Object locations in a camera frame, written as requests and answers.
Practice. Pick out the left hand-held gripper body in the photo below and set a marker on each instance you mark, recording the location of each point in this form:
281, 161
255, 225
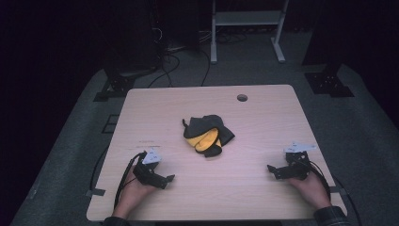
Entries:
146, 174

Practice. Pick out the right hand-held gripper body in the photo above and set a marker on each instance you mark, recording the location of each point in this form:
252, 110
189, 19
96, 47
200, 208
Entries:
298, 166

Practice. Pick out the dark grey and yellow cloth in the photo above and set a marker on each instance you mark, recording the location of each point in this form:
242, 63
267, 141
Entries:
205, 130

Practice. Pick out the person's left hand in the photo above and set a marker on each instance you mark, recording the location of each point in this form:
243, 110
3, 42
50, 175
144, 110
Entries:
131, 194

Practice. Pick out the person's right hand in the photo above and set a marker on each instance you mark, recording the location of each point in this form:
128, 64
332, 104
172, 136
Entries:
312, 190

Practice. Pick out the grey tape strip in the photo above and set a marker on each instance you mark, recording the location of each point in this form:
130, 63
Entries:
338, 190
95, 192

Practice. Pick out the dark floor plate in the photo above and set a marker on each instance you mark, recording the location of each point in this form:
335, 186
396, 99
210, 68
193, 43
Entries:
110, 124

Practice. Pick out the black stand base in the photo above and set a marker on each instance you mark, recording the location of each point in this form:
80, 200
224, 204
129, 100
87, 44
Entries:
120, 84
329, 83

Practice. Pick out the white metal stand frame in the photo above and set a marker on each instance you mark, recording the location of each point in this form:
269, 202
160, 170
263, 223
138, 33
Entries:
247, 18

